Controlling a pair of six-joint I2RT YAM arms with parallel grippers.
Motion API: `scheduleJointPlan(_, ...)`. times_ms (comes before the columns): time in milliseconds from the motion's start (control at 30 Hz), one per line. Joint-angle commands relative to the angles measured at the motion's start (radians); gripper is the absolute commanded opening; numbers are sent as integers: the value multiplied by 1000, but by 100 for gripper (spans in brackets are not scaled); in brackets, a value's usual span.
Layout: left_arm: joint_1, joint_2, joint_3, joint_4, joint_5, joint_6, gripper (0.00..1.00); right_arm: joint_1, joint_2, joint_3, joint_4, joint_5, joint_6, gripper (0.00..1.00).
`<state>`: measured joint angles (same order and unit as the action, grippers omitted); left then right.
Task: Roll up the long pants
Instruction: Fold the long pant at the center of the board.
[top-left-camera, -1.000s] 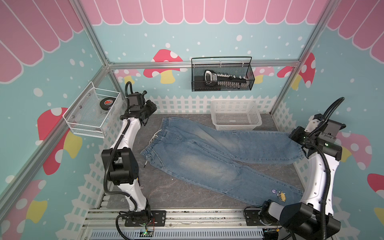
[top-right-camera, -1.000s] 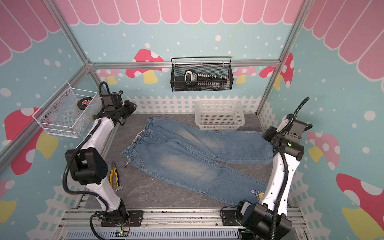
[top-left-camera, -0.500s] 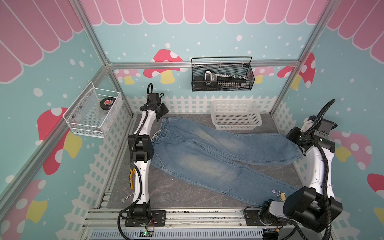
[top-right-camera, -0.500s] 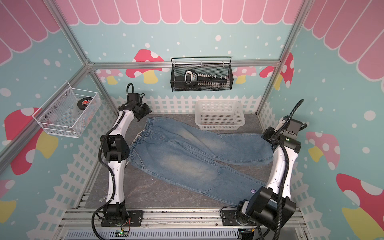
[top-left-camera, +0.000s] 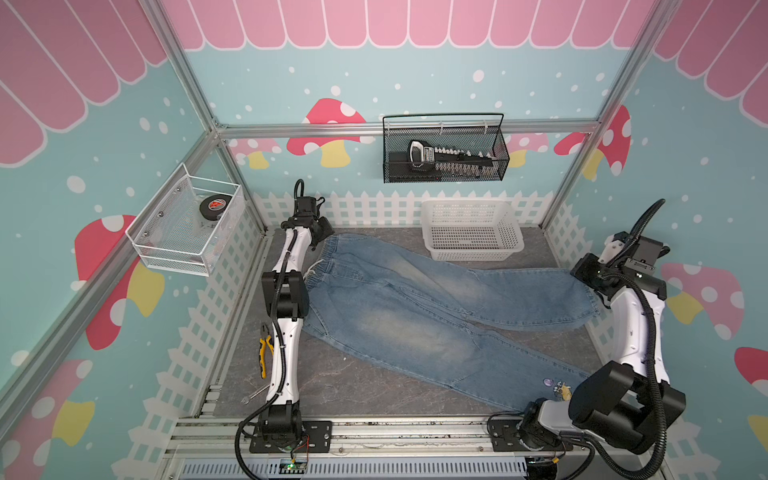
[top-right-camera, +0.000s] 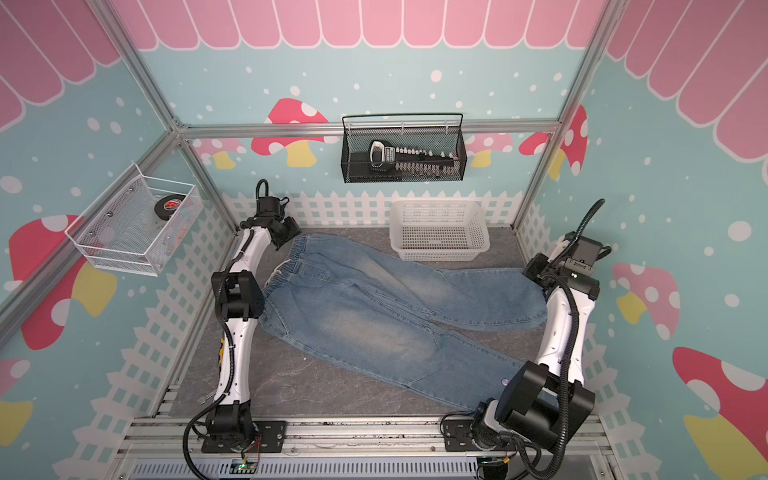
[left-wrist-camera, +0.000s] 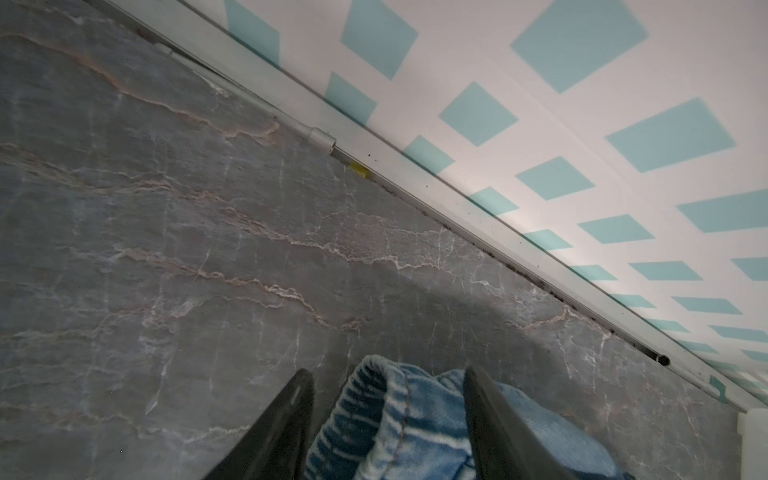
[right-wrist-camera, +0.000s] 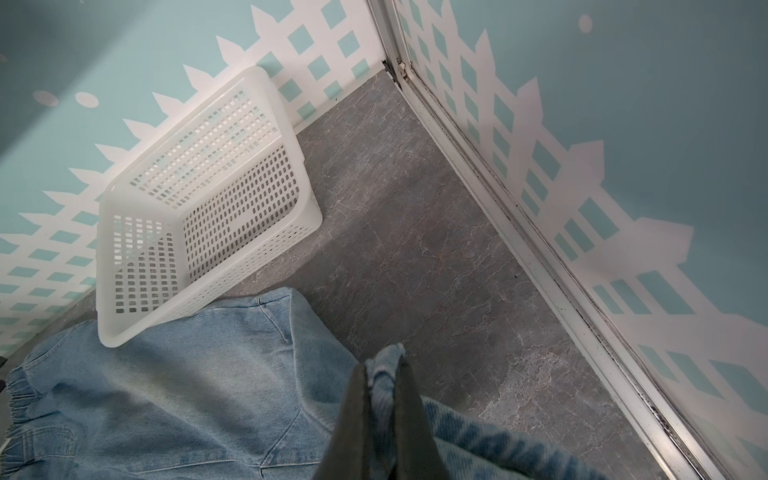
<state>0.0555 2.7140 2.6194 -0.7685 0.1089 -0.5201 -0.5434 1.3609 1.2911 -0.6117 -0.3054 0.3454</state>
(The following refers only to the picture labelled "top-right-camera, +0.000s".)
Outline blue denim long pants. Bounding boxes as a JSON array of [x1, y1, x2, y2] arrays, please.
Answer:
[[260, 234, 547, 410]]

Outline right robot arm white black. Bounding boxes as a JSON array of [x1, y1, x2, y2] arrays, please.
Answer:
[[469, 199, 612, 479]]

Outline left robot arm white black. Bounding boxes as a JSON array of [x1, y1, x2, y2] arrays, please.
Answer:
[[182, 179, 301, 479]]

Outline black tape roll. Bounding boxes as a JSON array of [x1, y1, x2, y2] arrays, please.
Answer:
[[154, 194, 185, 221]]

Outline white plastic basket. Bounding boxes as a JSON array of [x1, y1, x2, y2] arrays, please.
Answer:
[[389, 198, 490, 262]]

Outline black screwdriver bit set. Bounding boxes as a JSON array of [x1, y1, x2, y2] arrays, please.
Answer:
[[366, 140, 462, 180]]

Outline small green circuit board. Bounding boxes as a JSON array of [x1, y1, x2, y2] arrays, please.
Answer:
[[230, 459, 259, 475]]

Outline black wire mesh wall basket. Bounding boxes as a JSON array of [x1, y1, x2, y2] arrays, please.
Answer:
[[340, 112, 467, 183]]

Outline white wire mesh wall basket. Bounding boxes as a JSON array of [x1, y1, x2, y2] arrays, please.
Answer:
[[65, 164, 203, 277]]

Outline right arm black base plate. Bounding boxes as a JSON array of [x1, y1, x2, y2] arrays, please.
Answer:
[[438, 415, 480, 452]]

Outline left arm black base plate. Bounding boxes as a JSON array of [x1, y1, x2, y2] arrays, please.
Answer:
[[201, 420, 287, 455]]

